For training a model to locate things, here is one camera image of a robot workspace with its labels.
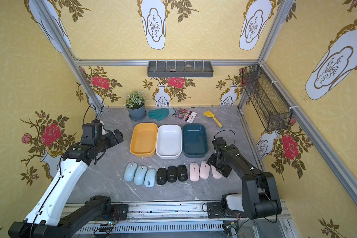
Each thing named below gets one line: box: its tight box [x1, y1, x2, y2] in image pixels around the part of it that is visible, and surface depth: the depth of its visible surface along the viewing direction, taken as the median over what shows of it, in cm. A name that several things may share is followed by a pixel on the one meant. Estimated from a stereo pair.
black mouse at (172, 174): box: [167, 165, 178, 183], surface depth 85 cm
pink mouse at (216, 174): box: [210, 165, 223, 179], surface depth 87 cm
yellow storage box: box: [129, 122, 158, 158], surface depth 101 cm
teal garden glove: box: [147, 108, 170, 121], surface depth 117 cm
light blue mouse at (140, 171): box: [133, 165, 148, 186], surface depth 86 cm
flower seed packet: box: [172, 108, 198, 124], surface depth 119 cm
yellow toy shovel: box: [203, 110, 224, 129], surface depth 117 cm
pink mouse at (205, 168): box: [199, 160, 211, 179], surface depth 88 cm
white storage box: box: [155, 124, 182, 160], surface depth 101 cm
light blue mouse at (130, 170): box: [123, 161, 138, 182], surface depth 87 cm
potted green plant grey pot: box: [124, 89, 149, 121], surface depth 106 cm
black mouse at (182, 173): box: [177, 164, 188, 182], surface depth 86 cm
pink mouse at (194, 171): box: [188, 162, 200, 182], surface depth 87 cm
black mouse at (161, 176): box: [156, 167, 168, 185], surface depth 85 cm
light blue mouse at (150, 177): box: [143, 168, 157, 188], surface depth 85 cm
